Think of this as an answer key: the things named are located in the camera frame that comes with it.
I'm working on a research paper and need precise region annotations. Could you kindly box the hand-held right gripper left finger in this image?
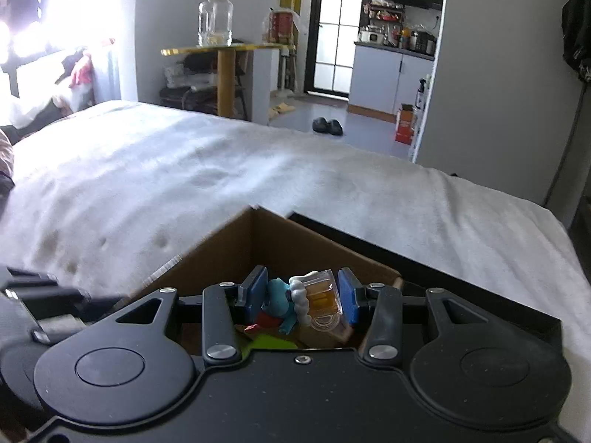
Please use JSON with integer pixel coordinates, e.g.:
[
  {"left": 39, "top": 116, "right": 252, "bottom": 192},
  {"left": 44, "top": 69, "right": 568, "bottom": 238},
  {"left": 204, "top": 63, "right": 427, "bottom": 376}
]
[{"left": 111, "top": 266, "right": 269, "bottom": 364}]

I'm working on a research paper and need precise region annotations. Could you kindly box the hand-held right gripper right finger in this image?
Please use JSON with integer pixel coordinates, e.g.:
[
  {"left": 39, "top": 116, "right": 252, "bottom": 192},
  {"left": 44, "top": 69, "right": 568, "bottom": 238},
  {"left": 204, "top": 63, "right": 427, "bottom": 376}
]
[{"left": 338, "top": 268, "right": 483, "bottom": 364}]

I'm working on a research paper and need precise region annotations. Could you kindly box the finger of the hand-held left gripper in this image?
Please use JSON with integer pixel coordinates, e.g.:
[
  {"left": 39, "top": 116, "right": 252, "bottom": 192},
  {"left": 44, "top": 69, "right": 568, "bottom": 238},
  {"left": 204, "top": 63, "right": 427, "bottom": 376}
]
[{"left": 78, "top": 288, "right": 125, "bottom": 318}]

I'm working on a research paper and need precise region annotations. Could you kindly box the blue figure with beer mug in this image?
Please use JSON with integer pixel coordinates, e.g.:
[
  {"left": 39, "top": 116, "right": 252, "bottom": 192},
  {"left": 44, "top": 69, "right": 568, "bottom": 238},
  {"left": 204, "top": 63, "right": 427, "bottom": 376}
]
[{"left": 245, "top": 268, "right": 354, "bottom": 339}]

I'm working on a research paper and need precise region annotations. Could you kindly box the green block doll toy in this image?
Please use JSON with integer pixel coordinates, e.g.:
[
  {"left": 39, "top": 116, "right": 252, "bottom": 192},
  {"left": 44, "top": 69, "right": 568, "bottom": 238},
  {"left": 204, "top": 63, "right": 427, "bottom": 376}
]
[{"left": 233, "top": 330, "right": 301, "bottom": 356}]

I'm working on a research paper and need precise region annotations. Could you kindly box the brown cardboard box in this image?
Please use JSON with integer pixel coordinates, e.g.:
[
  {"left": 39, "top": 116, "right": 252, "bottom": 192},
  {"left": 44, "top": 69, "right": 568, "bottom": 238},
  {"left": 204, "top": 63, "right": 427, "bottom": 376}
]
[{"left": 122, "top": 206, "right": 404, "bottom": 361}]

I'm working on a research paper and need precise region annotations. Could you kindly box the black tray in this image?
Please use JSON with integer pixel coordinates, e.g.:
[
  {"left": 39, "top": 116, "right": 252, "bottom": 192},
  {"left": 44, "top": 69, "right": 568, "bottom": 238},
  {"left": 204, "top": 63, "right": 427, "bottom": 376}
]
[{"left": 288, "top": 211, "right": 564, "bottom": 356}]

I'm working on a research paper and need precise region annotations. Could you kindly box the orange carton box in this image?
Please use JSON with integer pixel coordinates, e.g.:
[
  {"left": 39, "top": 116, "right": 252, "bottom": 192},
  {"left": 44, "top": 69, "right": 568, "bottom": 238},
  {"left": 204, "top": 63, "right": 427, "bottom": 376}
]
[{"left": 394, "top": 104, "right": 419, "bottom": 144}]

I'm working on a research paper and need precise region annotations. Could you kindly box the white low cabinet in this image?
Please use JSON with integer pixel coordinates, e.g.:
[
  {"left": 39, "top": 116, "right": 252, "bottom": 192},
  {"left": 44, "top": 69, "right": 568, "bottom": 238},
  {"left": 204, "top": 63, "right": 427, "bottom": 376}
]
[{"left": 252, "top": 48, "right": 280, "bottom": 125}]

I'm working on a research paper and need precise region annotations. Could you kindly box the dark rack with bags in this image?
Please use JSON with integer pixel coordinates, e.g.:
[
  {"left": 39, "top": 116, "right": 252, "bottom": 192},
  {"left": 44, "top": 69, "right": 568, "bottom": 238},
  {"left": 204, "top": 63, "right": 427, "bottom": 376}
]
[{"left": 159, "top": 53, "right": 245, "bottom": 112}]

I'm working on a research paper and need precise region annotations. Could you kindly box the white kitchen cabinet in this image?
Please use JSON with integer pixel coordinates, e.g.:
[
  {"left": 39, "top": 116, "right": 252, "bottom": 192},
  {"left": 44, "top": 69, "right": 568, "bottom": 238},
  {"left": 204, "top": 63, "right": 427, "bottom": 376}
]
[{"left": 348, "top": 41, "right": 437, "bottom": 123}]

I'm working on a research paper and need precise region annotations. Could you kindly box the round gold table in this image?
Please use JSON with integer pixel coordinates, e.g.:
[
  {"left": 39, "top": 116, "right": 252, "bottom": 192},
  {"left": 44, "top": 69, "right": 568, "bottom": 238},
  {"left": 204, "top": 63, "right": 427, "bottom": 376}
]
[{"left": 161, "top": 42, "right": 289, "bottom": 118}]

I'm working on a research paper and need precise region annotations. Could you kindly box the clothes pile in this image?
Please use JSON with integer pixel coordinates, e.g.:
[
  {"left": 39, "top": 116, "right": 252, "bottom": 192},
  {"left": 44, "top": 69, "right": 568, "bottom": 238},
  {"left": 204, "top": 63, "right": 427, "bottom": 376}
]
[{"left": 55, "top": 46, "right": 95, "bottom": 107}]

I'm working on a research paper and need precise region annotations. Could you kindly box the black cooking pot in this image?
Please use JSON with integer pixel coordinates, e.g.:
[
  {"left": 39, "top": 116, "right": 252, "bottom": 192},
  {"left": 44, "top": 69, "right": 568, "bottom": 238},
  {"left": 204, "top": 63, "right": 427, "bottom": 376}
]
[{"left": 409, "top": 31, "right": 437, "bottom": 54}]

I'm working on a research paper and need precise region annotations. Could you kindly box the black glass panel door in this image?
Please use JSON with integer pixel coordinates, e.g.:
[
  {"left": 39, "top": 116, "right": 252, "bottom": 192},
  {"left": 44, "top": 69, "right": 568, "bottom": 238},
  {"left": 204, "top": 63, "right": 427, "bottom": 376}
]
[{"left": 305, "top": 0, "right": 366, "bottom": 99}]

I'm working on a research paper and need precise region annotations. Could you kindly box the red canister in plastic bag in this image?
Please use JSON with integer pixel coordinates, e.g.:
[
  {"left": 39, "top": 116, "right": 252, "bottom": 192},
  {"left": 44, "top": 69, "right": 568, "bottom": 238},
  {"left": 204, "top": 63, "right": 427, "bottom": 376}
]
[{"left": 265, "top": 7, "right": 301, "bottom": 44}]

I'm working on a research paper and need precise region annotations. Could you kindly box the clear glass jar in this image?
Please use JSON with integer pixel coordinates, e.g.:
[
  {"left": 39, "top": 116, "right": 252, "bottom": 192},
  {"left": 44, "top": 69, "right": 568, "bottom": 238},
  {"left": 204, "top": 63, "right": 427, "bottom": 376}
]
[{"left": 198, "top": 0, "right": 234, "bottom": 48}]

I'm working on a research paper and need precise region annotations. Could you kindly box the kitchen spice shelf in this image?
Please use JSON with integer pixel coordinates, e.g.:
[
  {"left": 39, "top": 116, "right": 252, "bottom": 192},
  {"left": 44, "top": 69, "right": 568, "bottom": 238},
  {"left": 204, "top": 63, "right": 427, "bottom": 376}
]
[{"left": 367, "top": 2, "right": 407, "bottom": 21}]

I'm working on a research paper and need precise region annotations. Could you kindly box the black hanging jacket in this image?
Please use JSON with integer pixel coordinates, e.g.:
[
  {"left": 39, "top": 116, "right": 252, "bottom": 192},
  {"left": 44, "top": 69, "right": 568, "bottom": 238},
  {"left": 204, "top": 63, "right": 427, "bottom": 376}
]
[{"left": 561, "top": 0, "right": 591, "bottom": 84}]

